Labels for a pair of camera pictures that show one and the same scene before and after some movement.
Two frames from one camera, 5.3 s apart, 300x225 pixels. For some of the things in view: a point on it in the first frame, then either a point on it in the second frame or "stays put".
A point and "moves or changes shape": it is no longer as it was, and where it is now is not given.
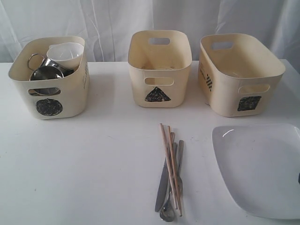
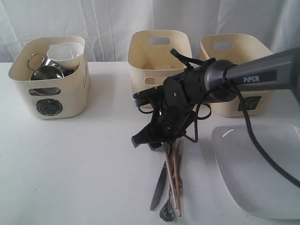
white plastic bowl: [67, 55] stays put
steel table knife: [163, 186] moves or changes shape
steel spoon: [167, 213] stays put
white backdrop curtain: [107, 25] stays put
